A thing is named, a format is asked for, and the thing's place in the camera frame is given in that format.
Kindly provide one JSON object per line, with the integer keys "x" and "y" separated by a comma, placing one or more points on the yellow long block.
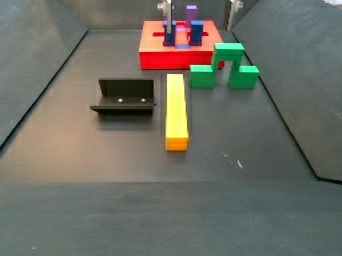
{"x": 177, "y": 127}

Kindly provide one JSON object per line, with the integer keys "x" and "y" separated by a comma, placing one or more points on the dark blue U-shaped block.
{"x": 169, "y": 37}

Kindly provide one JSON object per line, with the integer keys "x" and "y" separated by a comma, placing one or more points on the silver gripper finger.
{"x": 236, "y": 6}
{"x": 166, "y": 7}

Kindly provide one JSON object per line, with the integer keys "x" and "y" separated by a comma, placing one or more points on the black angle bracket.
{"x": 126, "y": 94}

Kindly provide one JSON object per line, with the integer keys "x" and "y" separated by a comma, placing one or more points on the red slotted base board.
{"x": 160, "y": 57}

